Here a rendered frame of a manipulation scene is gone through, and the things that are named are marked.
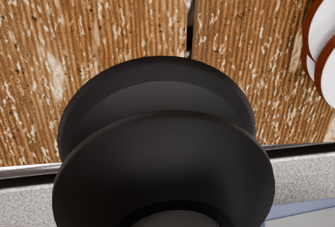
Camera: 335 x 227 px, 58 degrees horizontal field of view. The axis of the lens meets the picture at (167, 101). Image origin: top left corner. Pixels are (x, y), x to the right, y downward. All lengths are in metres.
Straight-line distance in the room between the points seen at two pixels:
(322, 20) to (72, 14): 0.19
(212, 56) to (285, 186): 0.22
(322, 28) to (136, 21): 0.14
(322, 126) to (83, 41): 0.25
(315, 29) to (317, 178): 0.23
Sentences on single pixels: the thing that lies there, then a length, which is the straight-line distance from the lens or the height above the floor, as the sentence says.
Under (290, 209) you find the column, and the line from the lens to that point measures 0.54.
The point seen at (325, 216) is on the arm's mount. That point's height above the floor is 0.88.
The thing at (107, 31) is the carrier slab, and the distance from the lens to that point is 0.25.
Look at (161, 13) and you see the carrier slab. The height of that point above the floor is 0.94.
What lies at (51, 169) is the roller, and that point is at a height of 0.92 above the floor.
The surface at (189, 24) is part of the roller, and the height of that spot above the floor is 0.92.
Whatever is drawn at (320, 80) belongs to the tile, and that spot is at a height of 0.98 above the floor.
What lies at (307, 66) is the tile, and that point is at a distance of 0.29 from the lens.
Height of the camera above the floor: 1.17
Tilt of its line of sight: 59 degrees down
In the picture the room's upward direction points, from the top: 169 degrees clockwise
